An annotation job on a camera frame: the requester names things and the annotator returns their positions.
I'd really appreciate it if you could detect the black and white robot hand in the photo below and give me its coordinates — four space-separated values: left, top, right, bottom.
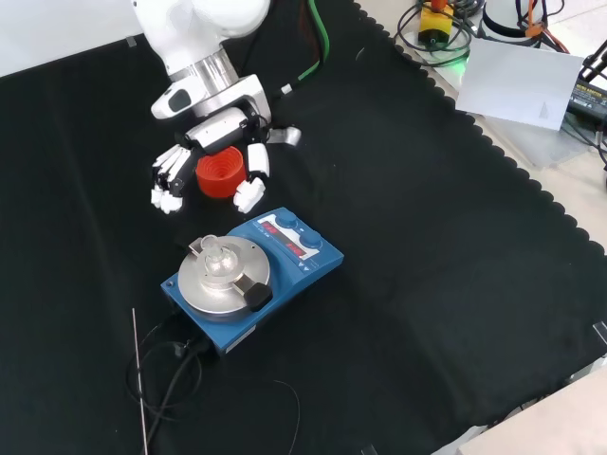
150 74 273 214

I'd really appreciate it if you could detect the blue base heater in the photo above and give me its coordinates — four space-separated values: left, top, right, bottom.
160 207 345 359

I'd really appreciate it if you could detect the red ribbed plastic cup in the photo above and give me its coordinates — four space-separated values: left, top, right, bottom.
195 146 249 199

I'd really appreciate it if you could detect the clear round-bottom glass flask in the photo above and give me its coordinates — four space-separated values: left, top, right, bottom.
198 235 237 281

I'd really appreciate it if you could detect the black cloth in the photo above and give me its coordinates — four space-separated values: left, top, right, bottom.
0 0 607 455

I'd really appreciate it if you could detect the yellow stop button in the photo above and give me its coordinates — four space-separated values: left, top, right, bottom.
416 0 455 46

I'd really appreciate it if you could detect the thin metal probe rod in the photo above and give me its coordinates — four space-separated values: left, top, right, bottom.
131 307 149 454

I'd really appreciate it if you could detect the pale board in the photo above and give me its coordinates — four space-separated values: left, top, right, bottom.
453 37 585 132

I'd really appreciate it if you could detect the black power adapter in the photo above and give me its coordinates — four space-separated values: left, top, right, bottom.
566 81 607 125

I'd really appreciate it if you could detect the green cable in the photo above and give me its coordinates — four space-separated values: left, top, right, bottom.
296 0 331 82

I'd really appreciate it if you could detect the black heater power cable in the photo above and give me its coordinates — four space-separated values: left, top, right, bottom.
125 312 212 455

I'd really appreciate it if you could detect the thin black probe wire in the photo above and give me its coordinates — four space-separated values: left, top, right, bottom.
272 378 302 449

